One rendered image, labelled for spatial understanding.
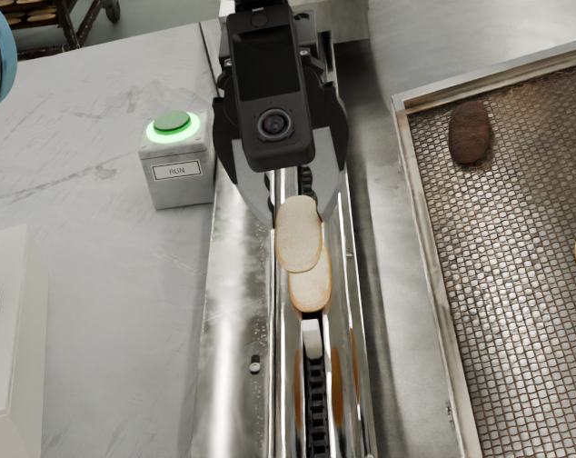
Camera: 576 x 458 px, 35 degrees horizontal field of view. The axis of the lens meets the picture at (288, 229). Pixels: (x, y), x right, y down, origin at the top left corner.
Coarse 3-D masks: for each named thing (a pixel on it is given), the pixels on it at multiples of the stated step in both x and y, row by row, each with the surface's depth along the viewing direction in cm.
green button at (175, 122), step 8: (168, 112) 96; (176, 112) 95; (184, 112) 95; (160, 120) 95; (168, 120) 94; (176, 120) 94; (184, 120) 94; (160, 128) 93; (168, 128) 93; (176, 128) 93; (184, 128) 93
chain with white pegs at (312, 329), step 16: (304, 176) 95; (304, 192) 92; (304, 320) 72; (320, 320) 77; (304, 336) 72; (320, 336) 73; (320, 352) 73; (320, 368) 72; (320, 384) 72; (320, 400) 70; (320, 416) 68; (320, 432) 67; (320, 448) 66
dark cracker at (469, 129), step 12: (456, 108) 88; (468, 108) 87; (480, 108) 86; (456, 120) 85; (468, 120) 85; (480, 120) 84; (456, 132) 84; (468, 132) 83; (480, 132) 83; (456, 144) 83; (468, 144) 82; (480, 144) 82; (456, 156) 82; (468, 156) 81; (480, 156) 81
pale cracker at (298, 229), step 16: (288, 208) 74; (304, 208) 74; (288, 224) 73; (304, 224) 73; (320, 224) 73; (288, 240) 71; (304, 240) 71; (320, 240) 71; (288, 256) 70; (304, 256) 70; (288, 272) 70; (304, 272) 69
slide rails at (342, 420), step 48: (288, 192) 91; (336, 240) 83; (288, 288) 79; (336, 288) 78; (288, 336) 74; (336, 336) 73; (288, 384) 70; (336, 384) 69; (288, 432) 66; (336, 432) 66
